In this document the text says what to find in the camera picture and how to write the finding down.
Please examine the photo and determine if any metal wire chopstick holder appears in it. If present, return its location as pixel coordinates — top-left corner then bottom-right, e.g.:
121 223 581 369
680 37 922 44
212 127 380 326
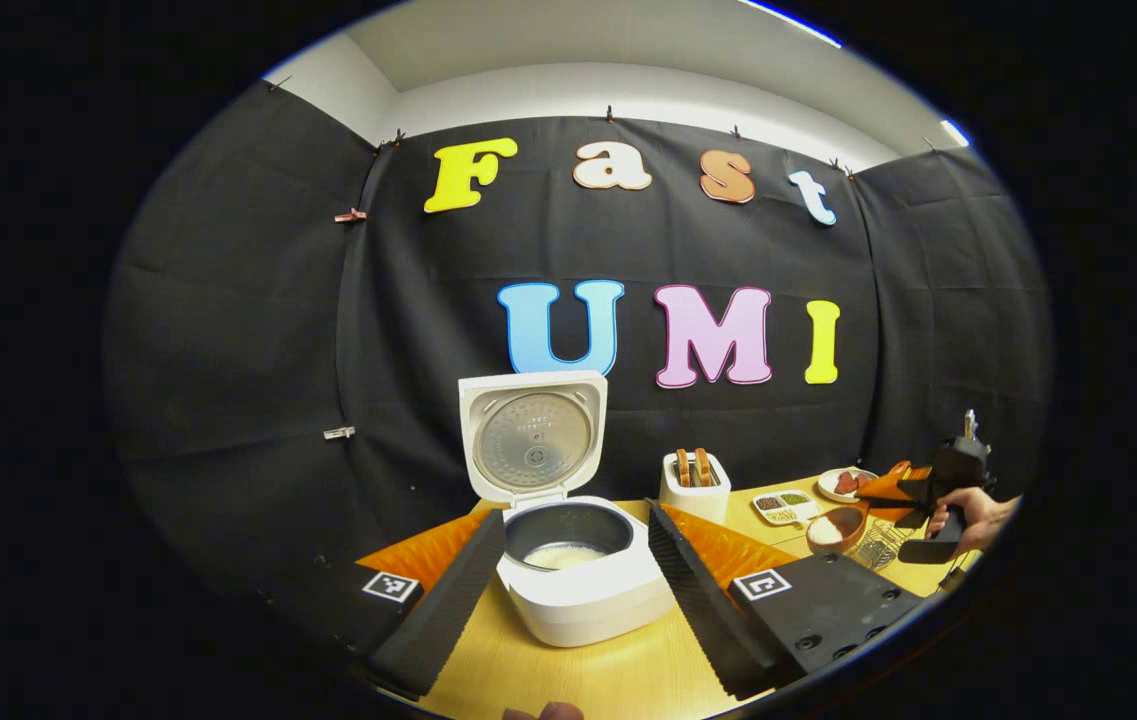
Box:
853 520 915 572

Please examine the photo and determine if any white toaster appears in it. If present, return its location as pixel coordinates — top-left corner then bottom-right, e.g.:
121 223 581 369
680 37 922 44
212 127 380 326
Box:
659 448 732 526

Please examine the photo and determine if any black backdrop cloth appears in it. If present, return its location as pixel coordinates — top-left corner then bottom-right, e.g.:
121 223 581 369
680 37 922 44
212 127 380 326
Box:
103 80 1054 601

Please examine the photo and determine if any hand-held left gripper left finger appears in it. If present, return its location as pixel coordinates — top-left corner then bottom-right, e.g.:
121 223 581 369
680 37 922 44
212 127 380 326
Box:
228 508 509 701

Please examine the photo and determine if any long ceiling light strip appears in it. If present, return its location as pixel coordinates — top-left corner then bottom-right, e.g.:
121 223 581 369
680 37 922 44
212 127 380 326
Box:
738 0 842 49

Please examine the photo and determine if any white rice cooker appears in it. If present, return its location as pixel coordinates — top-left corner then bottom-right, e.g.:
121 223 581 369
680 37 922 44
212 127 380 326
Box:
458 370 677 648

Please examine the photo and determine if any small white round plate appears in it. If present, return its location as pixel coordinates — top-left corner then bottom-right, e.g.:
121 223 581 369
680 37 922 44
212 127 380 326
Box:
816 466 879 504

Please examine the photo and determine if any white divided grain dish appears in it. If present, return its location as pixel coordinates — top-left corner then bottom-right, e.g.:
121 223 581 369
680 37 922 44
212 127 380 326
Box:
750 490 822 528

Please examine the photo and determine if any brown wooden spoon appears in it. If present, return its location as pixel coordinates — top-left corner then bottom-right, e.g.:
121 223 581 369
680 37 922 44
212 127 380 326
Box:
806 460 914 557

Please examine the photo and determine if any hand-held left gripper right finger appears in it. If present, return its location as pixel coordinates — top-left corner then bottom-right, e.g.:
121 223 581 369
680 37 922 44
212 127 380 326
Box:
646 500 929 703

